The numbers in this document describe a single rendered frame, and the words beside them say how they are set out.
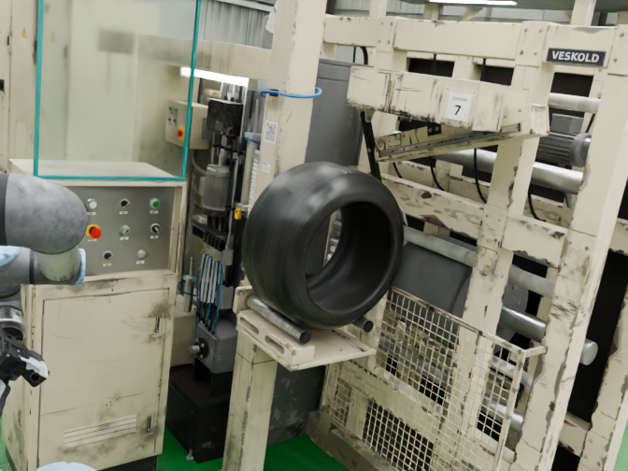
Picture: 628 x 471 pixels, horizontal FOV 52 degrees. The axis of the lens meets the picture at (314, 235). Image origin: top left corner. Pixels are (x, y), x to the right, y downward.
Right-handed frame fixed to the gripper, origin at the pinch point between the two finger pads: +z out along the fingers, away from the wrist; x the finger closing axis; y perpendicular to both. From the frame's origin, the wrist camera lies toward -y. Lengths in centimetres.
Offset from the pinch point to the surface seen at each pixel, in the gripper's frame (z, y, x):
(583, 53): -30, -63, 167
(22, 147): -413, -138, -82
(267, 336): -41, -83, 32
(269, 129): -88, -51, 79
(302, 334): -27, -77, 44
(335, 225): -82, -105, 75
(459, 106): -37, -53, 128
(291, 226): -40, -49, 65
